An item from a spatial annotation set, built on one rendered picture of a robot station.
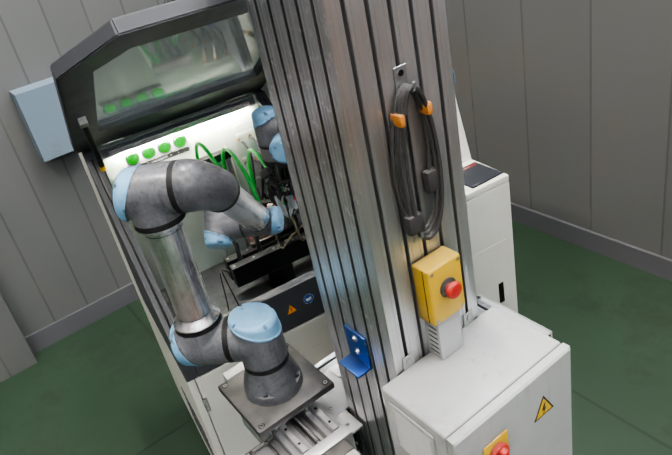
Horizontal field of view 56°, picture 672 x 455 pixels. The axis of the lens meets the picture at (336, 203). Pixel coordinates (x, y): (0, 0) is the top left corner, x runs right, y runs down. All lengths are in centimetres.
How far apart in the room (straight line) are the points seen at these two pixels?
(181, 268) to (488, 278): 155
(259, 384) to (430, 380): 47
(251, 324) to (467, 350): 50
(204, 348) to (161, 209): 38
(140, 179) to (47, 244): 259
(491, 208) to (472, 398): 136
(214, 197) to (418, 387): 57
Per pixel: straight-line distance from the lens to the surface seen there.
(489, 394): 130
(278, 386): 162
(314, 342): 233
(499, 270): 273
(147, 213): 139
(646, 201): 350
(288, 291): 216
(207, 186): 135
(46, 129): 363
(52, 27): 371
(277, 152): 167
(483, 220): 255
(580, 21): 334
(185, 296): 151
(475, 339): 142
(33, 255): 396
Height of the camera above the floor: 218
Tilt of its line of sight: 28 degrees down
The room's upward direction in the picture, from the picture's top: 12 degrees counter-clockwise
